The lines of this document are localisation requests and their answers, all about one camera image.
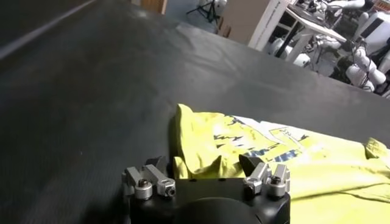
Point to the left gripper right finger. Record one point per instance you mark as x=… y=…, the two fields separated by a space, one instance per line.
x=259 y=176

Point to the smooth black table cover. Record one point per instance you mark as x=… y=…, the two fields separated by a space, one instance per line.
x=24 y=15

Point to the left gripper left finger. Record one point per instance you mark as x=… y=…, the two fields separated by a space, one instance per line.
x=152 y=179

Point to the yellow-green printed t-shirt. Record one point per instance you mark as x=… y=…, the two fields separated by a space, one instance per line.
x=320 y=170

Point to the small white standing desk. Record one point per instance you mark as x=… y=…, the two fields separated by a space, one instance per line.
x=300 y=45

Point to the white humanoid robot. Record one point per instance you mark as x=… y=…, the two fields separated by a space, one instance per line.
x=362 y=58
x=347 y=3

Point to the wooden partition screen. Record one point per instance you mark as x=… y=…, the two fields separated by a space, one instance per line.
x=153 y=6

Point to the wrinkled black table cover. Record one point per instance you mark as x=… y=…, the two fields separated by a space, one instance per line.
x=91 y=91

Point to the tall white cardboard box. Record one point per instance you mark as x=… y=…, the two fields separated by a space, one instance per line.
x=243 y=18

